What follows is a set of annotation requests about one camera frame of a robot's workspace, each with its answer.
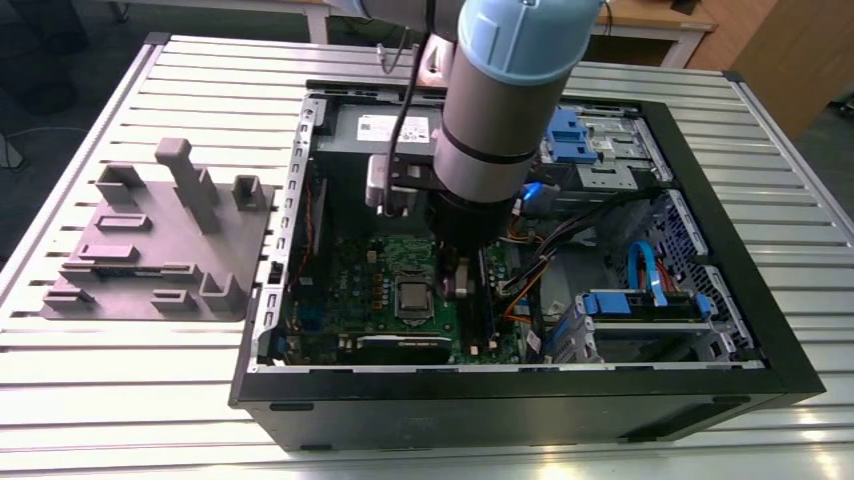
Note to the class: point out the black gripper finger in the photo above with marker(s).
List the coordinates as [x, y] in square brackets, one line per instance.
[460, 280]

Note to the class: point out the silver CPU chip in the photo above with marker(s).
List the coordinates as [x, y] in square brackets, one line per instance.
[414, 297]

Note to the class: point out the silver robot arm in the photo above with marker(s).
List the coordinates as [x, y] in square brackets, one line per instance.
[501, 125]

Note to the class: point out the black RAM stick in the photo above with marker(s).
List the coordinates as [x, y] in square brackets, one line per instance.
[489, 315]

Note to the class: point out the green motherboard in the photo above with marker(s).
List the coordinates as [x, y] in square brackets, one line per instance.
[354, 280]

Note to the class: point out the black graphics card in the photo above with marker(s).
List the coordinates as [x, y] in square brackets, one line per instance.
[401, 347]

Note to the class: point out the grey power supply unit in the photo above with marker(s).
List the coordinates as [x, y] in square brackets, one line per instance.
[341, 175]

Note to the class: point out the hard disk in blue carrier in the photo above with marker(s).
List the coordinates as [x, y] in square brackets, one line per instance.
[611, 304]

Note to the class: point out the blue drive carrier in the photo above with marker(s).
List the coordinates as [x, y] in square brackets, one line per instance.
[575, 140]

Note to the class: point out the silver drive cage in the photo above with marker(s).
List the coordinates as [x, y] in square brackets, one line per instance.
[615, 180]

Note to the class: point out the black PC case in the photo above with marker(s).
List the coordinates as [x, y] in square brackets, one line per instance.
[535, 400]

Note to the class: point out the blue VGA port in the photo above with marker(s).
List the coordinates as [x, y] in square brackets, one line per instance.
[281, 347]

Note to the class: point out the silver disk bay cage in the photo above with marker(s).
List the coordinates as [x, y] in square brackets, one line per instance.
[724, 340]

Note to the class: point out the grey parts rack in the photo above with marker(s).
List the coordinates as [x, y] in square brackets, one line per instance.
[168, 235]

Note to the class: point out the green RAM stick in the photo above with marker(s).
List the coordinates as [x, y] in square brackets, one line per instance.
[128, 273]

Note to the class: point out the wooden cabinet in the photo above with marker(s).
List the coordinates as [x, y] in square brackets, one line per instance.
[788, 65]

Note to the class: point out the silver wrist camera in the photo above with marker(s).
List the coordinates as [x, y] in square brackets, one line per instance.
[544, 197]
[384, 185]

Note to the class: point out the wooden desk white frame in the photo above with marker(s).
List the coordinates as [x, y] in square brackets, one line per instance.
[668, 22]

